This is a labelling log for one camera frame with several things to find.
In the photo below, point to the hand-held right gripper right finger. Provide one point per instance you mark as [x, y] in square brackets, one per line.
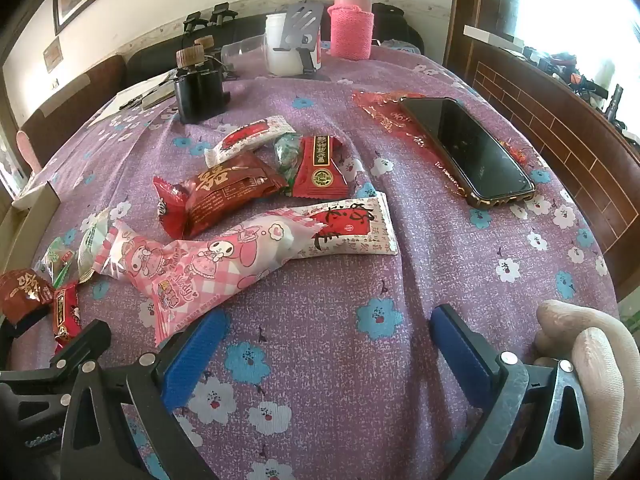
[460, 355]

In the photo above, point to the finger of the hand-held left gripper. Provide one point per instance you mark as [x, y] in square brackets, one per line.
[17, 335]
[90, 340]

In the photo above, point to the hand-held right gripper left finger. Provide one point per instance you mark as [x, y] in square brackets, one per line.
[192, 360]

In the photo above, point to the small dark red snack packet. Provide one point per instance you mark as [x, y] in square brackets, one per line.
[22, 292]

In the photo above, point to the pink cartoon snack packet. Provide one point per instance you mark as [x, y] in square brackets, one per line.
[200, 270]

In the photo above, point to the cardboard box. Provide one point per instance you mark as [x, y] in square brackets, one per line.
[35, 207]

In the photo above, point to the red candy packet white print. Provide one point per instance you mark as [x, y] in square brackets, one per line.
[167, 205]

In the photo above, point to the large dark red snack packet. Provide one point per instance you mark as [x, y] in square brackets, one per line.
[225, 192]

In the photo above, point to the person's right hand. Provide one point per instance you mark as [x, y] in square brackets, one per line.
[605, 385]

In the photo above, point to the small green candy packet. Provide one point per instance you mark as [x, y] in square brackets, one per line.
[57, 260]

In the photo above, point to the green white snack packet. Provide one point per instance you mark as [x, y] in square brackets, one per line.
[92, 245]

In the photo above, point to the purple floral tablecloth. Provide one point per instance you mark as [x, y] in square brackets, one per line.
[325, 310]

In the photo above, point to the long white red snack packet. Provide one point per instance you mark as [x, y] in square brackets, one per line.
[355, 225]

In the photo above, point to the black smartphone gold case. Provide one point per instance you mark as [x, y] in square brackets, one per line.
[470, 150]

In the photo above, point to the small red candy wrapper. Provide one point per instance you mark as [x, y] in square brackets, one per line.
[515, 152]

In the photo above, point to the red packet gold seal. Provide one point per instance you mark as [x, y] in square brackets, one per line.
[320, 167]

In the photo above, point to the white paper sheet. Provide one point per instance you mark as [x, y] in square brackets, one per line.
[112, 107]

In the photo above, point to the brown chair back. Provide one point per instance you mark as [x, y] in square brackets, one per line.
[75, 105]

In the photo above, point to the black pen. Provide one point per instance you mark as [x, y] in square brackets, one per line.
[136, 101]

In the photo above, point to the wooden brick-pattern cabinet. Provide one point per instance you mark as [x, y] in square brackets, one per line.
[550, 125]

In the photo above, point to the black cylinder holder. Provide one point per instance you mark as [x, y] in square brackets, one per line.
[189, 97]
[215, 90]

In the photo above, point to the black sofa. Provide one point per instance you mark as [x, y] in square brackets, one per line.
[150, 57]

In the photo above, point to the cork spool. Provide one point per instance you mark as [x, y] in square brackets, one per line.
[190, 55]
[205, 41]

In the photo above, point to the clear plastic cup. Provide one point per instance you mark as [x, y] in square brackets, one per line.
[242, 50]

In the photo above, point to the white plastic jar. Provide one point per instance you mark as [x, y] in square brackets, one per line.
[282, 45]

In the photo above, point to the black clip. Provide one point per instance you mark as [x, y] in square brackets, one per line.
[192, 22]
[222, 12]

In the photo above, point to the pink bottle knitted sleeve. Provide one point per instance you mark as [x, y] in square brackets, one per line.
[351, 25]

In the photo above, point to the grey card on stand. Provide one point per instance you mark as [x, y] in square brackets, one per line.
[302, 27]

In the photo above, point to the small wall picture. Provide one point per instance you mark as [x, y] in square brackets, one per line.
[52, 55]

